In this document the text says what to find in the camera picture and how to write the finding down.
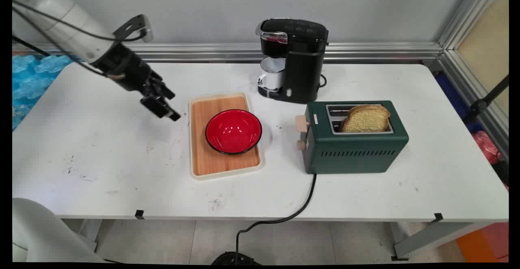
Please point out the aluminium frame rail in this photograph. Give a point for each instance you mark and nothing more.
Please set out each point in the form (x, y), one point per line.
(243, 51)

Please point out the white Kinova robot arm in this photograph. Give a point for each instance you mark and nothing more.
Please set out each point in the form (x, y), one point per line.
(61, 17)

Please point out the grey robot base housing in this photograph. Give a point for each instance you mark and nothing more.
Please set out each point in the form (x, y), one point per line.
(40, 236)

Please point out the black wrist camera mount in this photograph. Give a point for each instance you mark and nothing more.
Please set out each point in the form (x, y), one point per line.
(134, 26)

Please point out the beige toaster knob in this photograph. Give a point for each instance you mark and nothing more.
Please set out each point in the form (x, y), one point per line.
(301, 144)

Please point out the red plastic bag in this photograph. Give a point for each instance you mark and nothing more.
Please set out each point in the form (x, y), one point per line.
(485, 147)

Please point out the black tape strip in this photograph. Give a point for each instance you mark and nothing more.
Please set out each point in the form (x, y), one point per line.
(139, 214)
(437, 217)

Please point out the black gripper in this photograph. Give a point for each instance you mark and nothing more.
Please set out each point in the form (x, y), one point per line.
(128, 70)

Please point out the orange floor box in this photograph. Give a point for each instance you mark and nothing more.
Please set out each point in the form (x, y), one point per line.
(483, 244)

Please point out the white mug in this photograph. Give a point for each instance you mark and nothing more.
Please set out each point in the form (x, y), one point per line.
(271, 75)

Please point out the wooden tray with cream rim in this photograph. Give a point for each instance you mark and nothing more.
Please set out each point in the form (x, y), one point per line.
(203, 147)

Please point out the black tripod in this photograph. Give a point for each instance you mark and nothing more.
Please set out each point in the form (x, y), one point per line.
(485, 102)

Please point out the black coffee maker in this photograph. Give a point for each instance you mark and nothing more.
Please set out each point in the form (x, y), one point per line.
(298, 57)

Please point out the grey table leg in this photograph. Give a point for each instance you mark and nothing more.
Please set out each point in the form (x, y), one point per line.
(430, 240)

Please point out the black floor power socket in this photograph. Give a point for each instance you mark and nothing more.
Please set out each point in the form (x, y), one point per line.
(235, 259)

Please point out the red bowl with black rim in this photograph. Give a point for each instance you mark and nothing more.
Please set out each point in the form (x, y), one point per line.
(233, 131)

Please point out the green toaster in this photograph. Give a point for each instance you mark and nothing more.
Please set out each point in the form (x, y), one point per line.
(353, 151)

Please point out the beige toaster lever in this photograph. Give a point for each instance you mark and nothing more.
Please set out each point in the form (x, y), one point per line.
(302, 123)

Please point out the blue foam mat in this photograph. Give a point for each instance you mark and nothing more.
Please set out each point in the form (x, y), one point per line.
(30, 84)

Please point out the toasted bread slice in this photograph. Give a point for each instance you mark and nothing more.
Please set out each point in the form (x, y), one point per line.
(365, 119)

